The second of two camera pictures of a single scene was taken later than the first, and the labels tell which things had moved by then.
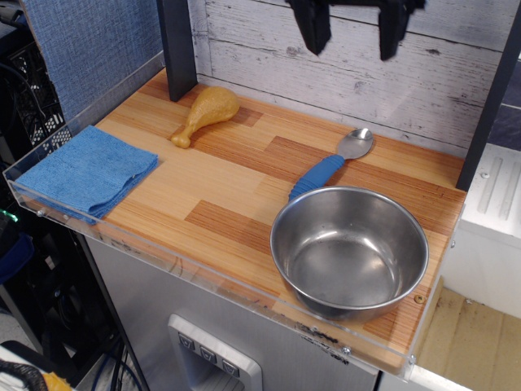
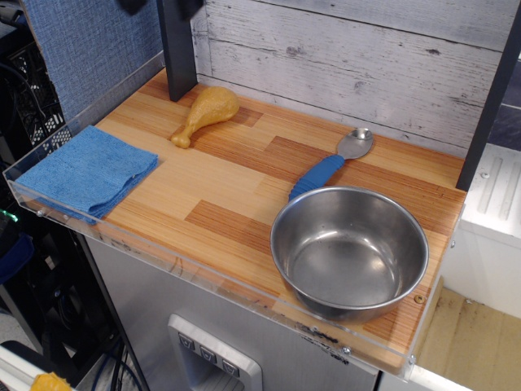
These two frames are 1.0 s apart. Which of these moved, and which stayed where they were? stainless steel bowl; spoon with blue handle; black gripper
Moved: black gripper
Stayed: stainless steel bowl; spoon with blue handle
